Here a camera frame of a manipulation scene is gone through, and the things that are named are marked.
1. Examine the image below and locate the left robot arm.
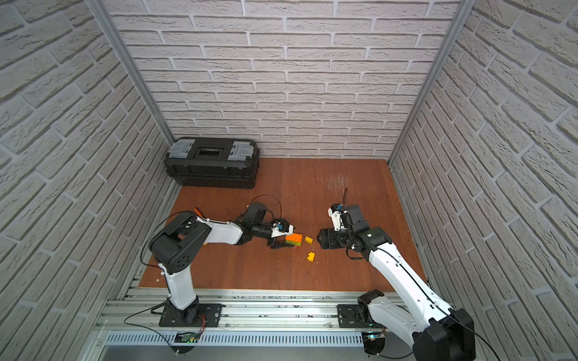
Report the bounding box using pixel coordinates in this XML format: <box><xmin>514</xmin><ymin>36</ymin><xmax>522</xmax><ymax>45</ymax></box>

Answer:
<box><xmin>148</xmin><ymin>202</ymin><xmax>294</xmax><ymax>327</ymax></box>

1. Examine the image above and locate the black plastic toolbox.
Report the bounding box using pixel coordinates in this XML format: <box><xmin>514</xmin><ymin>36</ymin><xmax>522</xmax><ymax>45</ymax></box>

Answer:
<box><xmin>164</xmin><ymin>137</ymin><xmax>260</xmax><ymax>189</ymax></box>

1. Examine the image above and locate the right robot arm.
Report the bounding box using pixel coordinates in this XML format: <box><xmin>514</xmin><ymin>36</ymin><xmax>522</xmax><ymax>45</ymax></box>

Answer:
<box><xmin>318</xmin><ymin>204</ymin><xmax>477</xmax><ymax>360</ymax></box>

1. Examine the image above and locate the orange lego brick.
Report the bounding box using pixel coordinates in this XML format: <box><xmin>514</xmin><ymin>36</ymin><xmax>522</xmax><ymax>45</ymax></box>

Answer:
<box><xmin>284</xmin><ymin>233</ymin><xmax>303</xmax><ymax>244</ymax></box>

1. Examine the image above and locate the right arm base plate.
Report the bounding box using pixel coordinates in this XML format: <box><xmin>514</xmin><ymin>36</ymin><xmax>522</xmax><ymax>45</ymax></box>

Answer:
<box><xmin>337</xmin><ymin>305</ymin><xmax>382</xmax><ymax>329</ymax></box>

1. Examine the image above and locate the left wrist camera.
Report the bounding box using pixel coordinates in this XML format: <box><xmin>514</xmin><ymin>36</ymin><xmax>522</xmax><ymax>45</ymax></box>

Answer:
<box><xmin>271</xmin><ymin>218</ymin><xmax>294</xmax><ymax>239</ymax></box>

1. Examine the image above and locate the aluminium rail frame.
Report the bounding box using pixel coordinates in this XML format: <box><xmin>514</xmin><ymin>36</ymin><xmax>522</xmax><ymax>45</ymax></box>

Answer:
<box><xmin>81</xmin><ymin>285</ymin><xmax>394</xmax><ymax>360</ymax></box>

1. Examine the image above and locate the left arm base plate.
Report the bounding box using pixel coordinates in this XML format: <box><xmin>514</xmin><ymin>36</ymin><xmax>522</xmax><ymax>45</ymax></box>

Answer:
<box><xmin>159</xmin><ymin>302</ymin><xmax>224</xmax><ymax>328</ymax></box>

